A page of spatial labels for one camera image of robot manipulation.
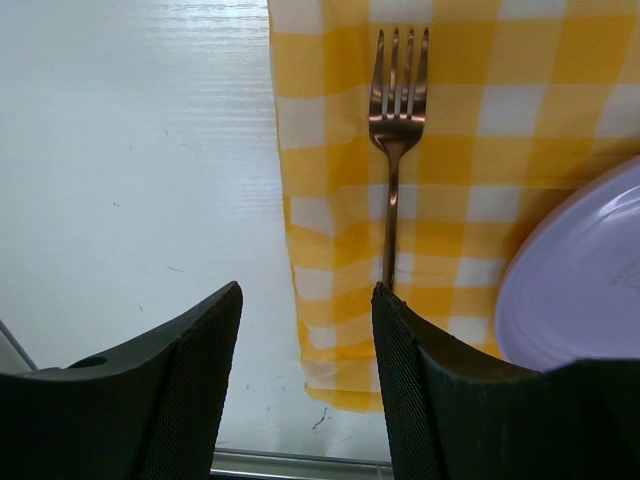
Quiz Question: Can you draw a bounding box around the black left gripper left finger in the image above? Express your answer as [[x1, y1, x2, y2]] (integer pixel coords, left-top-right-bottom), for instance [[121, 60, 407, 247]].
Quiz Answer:
[[1, 282, 243, 479]]

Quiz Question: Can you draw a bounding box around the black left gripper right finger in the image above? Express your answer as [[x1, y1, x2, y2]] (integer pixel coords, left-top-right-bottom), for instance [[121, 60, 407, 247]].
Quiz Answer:
[[372, 284, 639, 479]]

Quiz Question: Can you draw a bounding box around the purple plastic plate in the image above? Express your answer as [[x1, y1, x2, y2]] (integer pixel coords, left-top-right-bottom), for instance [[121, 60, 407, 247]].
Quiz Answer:
[[495, 158, 639, 371]]

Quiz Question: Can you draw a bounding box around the copper fork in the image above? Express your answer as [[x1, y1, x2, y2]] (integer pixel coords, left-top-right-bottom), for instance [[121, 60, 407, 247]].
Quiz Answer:
[[368, 29, 430, 289]]

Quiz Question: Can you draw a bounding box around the yellow white checkered cloth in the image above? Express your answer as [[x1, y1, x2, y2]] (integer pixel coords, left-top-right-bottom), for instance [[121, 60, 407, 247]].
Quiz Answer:
[[268, 1, 639, 412]]

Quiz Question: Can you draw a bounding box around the aluminium table edge rail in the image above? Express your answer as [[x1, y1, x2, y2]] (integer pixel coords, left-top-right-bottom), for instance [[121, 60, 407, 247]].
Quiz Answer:
[[210, 449, 394, 480]]

